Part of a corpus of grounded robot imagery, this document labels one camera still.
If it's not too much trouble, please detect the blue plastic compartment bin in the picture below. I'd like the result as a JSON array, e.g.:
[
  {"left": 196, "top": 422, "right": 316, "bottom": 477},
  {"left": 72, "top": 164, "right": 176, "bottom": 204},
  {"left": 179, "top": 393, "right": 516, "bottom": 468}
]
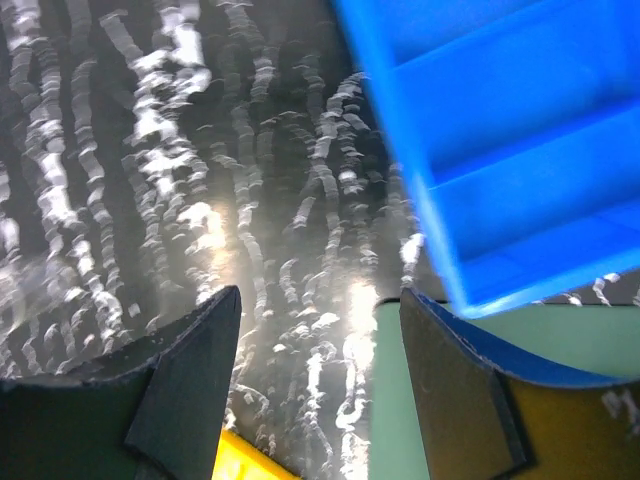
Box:
[{"left": 334, "top": 1, "right": 639, "bottom": 319}]

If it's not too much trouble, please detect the yellow test tube rack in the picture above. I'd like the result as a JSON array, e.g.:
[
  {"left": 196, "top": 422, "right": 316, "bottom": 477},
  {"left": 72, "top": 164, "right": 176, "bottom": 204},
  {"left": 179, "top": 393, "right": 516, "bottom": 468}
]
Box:
[{"left": 211, "top": 429, "right": 299, "bottom": 480}]

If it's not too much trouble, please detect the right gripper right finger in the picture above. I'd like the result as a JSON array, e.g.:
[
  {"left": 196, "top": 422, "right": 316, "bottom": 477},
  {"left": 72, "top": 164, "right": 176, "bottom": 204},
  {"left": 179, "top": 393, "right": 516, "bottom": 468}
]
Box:
[{"left": 399, "top": 289, "right": 639, "bottom": 479}]

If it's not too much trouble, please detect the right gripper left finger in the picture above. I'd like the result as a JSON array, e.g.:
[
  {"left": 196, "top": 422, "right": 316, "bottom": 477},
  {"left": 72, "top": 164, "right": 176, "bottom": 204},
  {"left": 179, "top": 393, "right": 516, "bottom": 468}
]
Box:
[{"left": 1, "top": 286, "right": 242, "bottom": 479}]

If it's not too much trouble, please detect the green mat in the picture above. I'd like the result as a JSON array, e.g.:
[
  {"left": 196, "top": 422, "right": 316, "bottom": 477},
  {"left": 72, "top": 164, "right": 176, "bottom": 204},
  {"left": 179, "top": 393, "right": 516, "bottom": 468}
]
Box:
[{"left": 368, "top": 299, "right": 639, "bottom": 479}]

